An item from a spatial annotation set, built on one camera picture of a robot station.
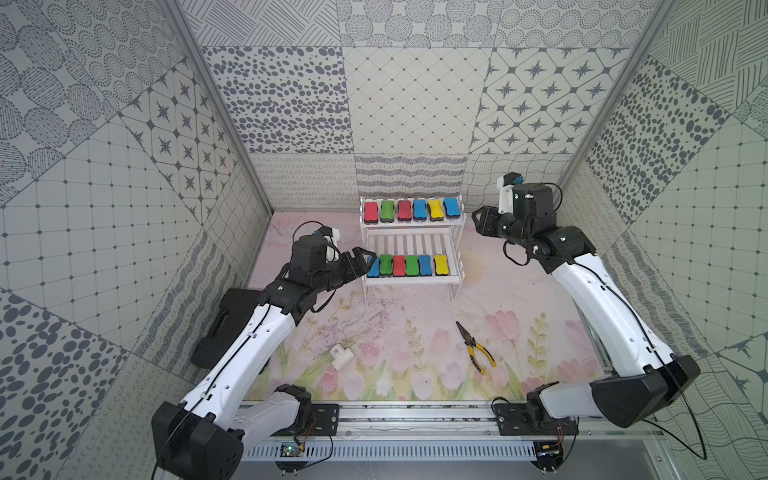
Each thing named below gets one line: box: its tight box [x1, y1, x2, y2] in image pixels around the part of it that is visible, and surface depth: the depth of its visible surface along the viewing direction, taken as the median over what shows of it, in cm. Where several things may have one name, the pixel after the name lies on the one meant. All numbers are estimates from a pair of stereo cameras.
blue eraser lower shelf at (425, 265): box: [418, 255, 433, 276], surface depth 90 cm
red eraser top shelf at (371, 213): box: [364, 202, 379, 225], surface depth 84 cm
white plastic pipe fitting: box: [330, 344, 355, 371], surface depth 84 cm
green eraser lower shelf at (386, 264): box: [380, 254, 393, 275], surface depth 89 cm
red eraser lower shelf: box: [393, 255, 406, 276], surface depth 90 cm
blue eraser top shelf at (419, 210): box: [412, 199, 427, 221], surface depth 84 cm
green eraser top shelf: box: [380, 200, 395, 223], surface depth 84 cm
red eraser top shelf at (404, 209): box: [397, 200, 412, 221], surface depth 85 cm
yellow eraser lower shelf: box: [433, 254, 450, 275], surface depth 90 cm
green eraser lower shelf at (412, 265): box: [405, 255, 419, 277], surface depth 90 cm
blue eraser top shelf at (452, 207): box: [443, 197, 461, 219], surface depth 83 cm
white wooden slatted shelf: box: [359, 194, 467, 306], surface depth 88 cm
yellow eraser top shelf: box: [427, 199, 445, 222], surface depth 82 cm
